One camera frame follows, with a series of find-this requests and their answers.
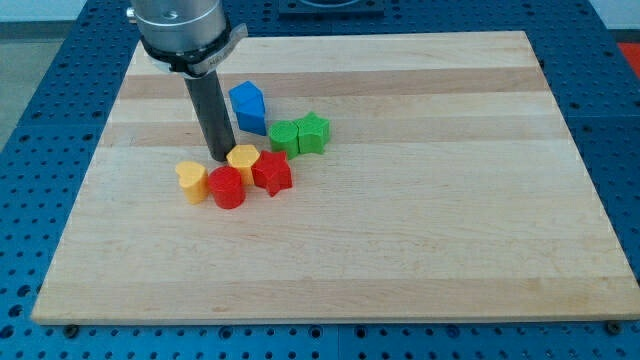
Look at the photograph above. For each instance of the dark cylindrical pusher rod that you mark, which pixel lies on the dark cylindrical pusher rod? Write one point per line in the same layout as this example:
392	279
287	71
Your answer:
208	101

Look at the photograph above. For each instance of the blue triangle block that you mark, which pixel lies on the blue triangle block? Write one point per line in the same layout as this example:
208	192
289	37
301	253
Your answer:
247	97

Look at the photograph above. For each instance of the yellow hexagon block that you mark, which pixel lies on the yellow hexagon block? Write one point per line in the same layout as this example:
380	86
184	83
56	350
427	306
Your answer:
242	158

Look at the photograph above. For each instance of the yellow heart block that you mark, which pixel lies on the yellow heart block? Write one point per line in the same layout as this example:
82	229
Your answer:
192	179

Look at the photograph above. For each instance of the green cylinder block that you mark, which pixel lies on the green cylinder block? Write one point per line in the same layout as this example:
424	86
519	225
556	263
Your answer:
283	136

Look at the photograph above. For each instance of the red cylinder block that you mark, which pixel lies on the red cylinder block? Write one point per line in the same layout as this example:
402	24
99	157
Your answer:
226	187

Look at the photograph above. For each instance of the red star block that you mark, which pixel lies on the red star block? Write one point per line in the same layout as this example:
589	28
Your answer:
272	172

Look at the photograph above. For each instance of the green star block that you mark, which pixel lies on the green star block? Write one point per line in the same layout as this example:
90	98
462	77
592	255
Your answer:
313	133

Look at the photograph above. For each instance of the wooden board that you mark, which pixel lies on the wooden board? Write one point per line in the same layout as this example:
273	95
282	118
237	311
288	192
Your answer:
451	190

